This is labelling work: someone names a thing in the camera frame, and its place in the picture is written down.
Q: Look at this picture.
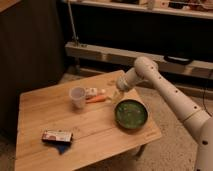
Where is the red white box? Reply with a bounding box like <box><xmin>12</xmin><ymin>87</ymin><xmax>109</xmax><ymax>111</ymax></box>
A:
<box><xmin>42</xmin><ymin>130</ymin><xmax>73</xmax><ymax>144</ymax></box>

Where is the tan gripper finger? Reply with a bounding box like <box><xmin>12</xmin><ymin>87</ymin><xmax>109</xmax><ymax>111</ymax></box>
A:
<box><xmin>120</xmin><ymin>92</ymin><xmax>125</xmax><ymax>99</ymax></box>
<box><xmin>113</xmin><ymin>90</ymin><xmax>120</xmax><ymax>101</ymax></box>

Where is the orange pepper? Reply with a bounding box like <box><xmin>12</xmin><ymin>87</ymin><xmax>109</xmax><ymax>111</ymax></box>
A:
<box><xmin>86</xmin><ymin>95</ymin><xmax>111</xmax><ymax>104</ymax></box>

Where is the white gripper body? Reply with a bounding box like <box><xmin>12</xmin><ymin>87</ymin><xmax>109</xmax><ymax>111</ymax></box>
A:
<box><xmin>116</xmin><ymin>72</ymin><xmax>137</xmax><ymax>92</ymax></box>

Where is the blue cloth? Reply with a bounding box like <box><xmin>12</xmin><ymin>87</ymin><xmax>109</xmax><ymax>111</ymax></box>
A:
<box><xmin>56</xmin><ymin>144</ymin><xmax>71</xmax><ymax>155</ymax></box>

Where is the white ceramic cup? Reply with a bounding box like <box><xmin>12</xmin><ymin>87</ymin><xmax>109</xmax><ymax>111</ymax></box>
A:
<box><xmin>69</xmin><ymin>87</ymin><xmax>86</xmax><ymax>109</ymax></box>

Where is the black handle on shelf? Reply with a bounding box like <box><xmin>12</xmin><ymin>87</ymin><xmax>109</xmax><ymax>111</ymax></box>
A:
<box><xmin>164</xmin><ymin>56</ymin><xmax>193</xmax><ymax>65</ymax></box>

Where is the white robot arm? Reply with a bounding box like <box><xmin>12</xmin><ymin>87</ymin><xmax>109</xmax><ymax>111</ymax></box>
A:
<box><xmin>116</xmin><ymin>57</ymin><xmax>213</xmax><ymax>171</ymax></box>

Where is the green bowl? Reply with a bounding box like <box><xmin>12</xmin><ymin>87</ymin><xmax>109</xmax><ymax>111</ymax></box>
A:
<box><xmin>114</xmin><ymin>99</ymin><xmax>148</xmax><ymax>130</ymax></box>

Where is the metal shelf rack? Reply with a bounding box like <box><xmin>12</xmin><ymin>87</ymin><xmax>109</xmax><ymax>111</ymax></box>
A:
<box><xmin>62</xmin><ymin>0</ymin><xmax>213</xmax><ymax>91</ymax></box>

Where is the dark wooden cabinet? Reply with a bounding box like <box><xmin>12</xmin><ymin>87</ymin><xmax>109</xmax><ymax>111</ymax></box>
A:
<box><xmin>0</xmin><ymin>0</ymin><xmax>64</xmax><ymax>134</ymax></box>

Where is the wooden table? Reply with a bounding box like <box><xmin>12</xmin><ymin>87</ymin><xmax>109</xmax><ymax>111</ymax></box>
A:
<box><xmin>15</xmin><ymin>70</ymin><xmax>161</xmax><ymax>171</ymax></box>

